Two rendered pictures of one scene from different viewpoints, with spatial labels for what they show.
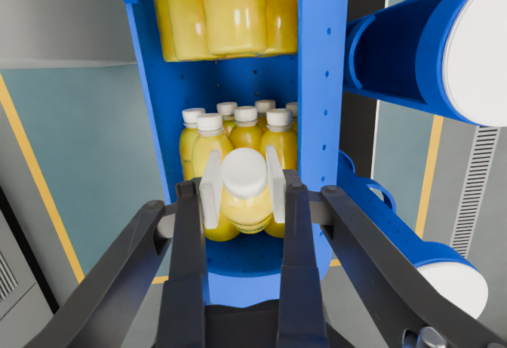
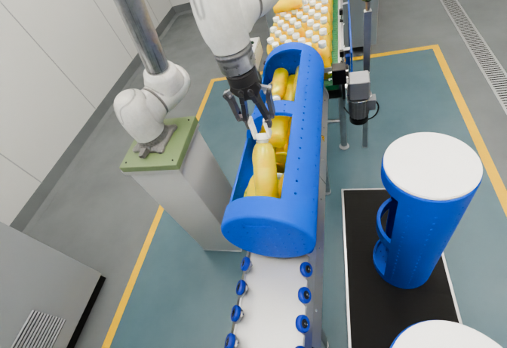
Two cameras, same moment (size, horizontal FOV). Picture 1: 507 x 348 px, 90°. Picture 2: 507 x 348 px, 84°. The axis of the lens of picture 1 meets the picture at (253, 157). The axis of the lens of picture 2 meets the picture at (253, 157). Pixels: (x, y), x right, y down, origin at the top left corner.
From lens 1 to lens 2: 0.80 m
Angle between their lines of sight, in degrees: 62
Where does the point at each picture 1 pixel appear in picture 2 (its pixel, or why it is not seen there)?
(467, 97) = (404, 182)
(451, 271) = (459, 333)
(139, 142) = (206, 318)
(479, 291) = not seen: outside the picture
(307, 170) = (289, 160)
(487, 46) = (405, 161)
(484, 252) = not seen: outside the picture
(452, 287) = not seen: outside the picture
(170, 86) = (250, 171)
